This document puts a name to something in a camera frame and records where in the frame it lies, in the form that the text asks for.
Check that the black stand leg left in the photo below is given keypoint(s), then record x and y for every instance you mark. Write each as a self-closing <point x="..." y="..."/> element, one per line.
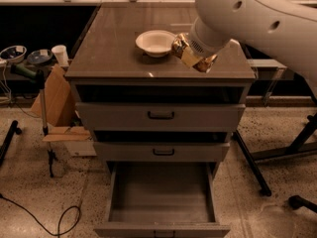
<point x="13" y="130"/>

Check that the blue patterned bowl right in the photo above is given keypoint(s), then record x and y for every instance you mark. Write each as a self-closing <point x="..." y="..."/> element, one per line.
<point x="40" y="57"/>

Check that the grey top drawer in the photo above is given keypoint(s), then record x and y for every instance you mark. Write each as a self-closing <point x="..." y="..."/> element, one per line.
<point x="160" y="117"/>

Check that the brown cardboard box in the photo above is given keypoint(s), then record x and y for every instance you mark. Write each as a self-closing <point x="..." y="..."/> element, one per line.
<point x="60" y="109"/>

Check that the black stand legs right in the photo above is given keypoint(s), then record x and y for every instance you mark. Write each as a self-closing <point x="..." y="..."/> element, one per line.
<point x="298" y="146"/>

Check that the grey drawer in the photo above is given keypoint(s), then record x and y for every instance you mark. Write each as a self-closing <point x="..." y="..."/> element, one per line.
<point x="161" y="200"/>
<point x="161" y="152"/>
<point x="160" y="117"/>

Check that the tripod with green handle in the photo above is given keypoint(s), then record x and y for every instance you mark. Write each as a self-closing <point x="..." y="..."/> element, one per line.
<point x="37" y="77"/>

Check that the grey middle drawer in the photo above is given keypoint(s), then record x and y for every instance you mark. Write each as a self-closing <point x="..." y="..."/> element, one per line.
<point x="161" y="152"/>

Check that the white bowl on counter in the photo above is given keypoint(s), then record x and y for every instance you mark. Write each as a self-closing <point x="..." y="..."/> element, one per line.
<point x="155" y="43"/>

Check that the white paper cup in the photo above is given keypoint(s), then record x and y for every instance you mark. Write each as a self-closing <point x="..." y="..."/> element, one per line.
<point x="61" y="55"/>

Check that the blue patterned bowl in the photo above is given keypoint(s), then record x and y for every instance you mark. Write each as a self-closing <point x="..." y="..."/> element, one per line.
<point x="40" y="57"/>
<point x="13" y="54"/>

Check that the grey bottom drawer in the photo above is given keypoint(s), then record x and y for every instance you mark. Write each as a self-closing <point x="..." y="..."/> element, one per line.
<point x="161" y="200"/>

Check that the blue patterned bowl left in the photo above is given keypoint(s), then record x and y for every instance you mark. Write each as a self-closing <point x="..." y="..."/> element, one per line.
<point x="13" y="54"/>

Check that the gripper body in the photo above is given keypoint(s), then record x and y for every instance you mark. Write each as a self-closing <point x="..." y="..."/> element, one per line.
<point x="202" y="46"/>

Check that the black caster foot right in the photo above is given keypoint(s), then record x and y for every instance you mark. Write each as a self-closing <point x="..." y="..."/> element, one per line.
<point x="297" y="201"/>

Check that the grey drawer cabinet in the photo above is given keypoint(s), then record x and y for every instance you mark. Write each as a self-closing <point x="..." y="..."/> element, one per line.
<point x="110" y="68"/>

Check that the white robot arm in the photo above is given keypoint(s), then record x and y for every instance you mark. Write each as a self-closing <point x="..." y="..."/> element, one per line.
<point x="280" y="29"/>

